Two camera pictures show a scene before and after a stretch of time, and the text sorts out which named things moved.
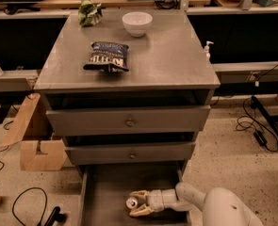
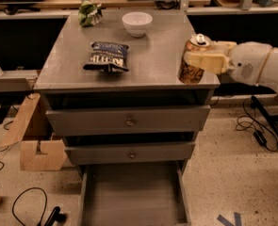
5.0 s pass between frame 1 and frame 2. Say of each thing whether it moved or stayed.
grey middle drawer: stayed
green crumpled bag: stayed
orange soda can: moved
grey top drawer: stayed
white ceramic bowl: stayed
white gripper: moved
